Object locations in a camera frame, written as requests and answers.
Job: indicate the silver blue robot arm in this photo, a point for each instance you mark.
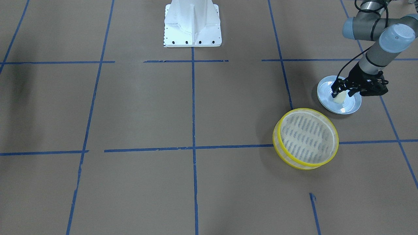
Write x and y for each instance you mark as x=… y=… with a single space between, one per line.
x=391 y=36

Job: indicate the yellow round steamer basket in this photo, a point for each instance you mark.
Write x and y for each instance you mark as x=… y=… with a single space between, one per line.
x=305 y=139

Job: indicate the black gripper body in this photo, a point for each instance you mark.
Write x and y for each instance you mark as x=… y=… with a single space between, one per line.
x=355 y=75

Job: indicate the pale white bun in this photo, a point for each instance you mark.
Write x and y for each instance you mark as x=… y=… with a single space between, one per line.
x=340 y=98

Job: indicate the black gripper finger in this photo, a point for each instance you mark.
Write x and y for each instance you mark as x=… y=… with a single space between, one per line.
x=338 y=86
x=352 y=90

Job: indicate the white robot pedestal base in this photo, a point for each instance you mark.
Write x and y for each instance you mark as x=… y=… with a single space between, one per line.
x=192 y=23

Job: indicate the light blue plate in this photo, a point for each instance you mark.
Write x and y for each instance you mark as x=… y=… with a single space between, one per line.
x=342 y=104

